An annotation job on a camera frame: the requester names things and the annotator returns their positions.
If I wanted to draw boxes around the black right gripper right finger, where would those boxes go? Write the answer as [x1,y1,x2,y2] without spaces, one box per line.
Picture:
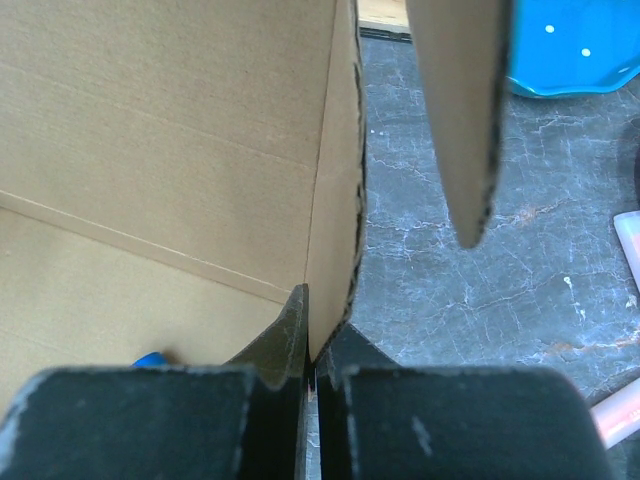
[316,326,612,479]

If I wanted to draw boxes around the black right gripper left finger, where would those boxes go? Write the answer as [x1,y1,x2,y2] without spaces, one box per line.
[1,285,309,479]

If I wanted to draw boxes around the blue small bottle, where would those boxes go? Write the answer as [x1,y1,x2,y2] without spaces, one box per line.
[132,352,169,368]

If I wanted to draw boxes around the brown cardboard box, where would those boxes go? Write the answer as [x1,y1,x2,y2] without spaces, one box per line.
[0,0,511,366]

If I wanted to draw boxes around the peach highlighter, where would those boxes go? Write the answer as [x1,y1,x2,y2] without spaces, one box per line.
[591,380,640,449]

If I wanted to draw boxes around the blue dotted plate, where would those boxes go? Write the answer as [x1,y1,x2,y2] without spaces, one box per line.
[508,0,639,98]

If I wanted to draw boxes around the black wire wooden shelf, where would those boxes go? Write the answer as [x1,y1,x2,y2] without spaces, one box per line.
[357,0,411,42]

